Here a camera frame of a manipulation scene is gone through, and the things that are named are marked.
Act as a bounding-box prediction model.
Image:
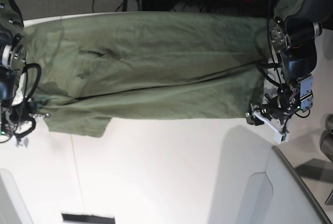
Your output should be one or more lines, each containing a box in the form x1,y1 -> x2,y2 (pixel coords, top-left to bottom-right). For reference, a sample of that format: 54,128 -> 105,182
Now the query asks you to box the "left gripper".
245,96 -> 293,132

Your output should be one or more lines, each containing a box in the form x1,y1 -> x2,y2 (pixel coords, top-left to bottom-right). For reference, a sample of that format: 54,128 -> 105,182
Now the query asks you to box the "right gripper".
1,104 -> 50,141

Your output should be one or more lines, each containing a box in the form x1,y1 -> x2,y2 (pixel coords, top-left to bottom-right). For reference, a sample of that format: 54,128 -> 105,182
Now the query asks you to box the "green t-shirt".
23,12 -> 269,137

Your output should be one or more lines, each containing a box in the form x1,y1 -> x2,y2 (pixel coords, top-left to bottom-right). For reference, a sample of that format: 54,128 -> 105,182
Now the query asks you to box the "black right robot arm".
1,0 -> 49,146

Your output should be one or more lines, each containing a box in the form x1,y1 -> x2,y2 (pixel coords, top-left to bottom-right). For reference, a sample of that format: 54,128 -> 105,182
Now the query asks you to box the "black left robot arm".
246,0 -> 332,142

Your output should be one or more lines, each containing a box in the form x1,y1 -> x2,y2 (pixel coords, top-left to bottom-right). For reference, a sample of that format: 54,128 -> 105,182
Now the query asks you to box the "grey metal cylinder stand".
319,114 -> 333,162

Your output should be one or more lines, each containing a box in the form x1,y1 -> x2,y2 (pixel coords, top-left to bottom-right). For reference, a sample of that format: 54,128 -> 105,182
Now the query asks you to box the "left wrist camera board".
274,130 -> 290,145

